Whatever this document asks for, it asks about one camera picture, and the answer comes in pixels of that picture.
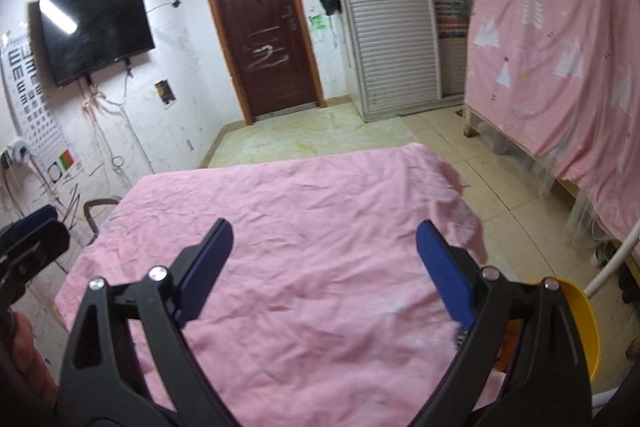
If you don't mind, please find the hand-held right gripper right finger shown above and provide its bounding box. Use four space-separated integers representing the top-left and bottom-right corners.
415 220 596 427

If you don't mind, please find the dark brown wooden door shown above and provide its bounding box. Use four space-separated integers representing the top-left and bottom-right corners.
197 0 326 125

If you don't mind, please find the person's left hand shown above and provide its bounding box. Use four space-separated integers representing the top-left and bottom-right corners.
11 311 58 410

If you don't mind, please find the white cable bundle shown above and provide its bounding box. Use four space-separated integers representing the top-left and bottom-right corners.
82 87 126 118

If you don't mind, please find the dark shoe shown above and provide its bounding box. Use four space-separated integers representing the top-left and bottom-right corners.
619 264 640 305

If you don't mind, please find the pink bed sheet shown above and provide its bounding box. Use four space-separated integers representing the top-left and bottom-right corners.
54 143 506 427

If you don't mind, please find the white metal chair frame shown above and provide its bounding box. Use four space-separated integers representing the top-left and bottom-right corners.
582 212 640 303

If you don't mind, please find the white slipper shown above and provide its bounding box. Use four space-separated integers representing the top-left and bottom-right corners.
592 243 617 266

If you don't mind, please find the pink tree-print cloth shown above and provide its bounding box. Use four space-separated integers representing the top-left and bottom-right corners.
465 0 640 253

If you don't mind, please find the eye chart wall poster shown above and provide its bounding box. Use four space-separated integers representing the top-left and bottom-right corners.
0 32 83 188

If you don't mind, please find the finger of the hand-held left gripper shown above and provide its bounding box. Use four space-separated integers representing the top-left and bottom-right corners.
0 204 58 244
0 220 71 280

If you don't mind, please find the wooden bed frame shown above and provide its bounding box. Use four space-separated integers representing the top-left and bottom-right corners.
462 104 581 198

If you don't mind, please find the small wall photo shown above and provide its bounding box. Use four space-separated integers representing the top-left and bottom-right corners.
155 79 177 105

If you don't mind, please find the white sheer net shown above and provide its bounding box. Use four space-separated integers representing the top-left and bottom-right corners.
475 122 591 233

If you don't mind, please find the black wall television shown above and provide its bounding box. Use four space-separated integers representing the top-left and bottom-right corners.
39 0 155 88

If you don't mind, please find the white louvered wardrobe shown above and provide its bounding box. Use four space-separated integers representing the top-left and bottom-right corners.
320 0 476 122

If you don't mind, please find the colourful grid wall poster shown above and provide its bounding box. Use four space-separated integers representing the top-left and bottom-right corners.
429 0 468 40

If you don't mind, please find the yellow bin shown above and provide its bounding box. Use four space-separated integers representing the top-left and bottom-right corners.
505 279 601 385

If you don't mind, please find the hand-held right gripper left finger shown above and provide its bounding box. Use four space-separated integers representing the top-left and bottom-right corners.
57 218 235 427

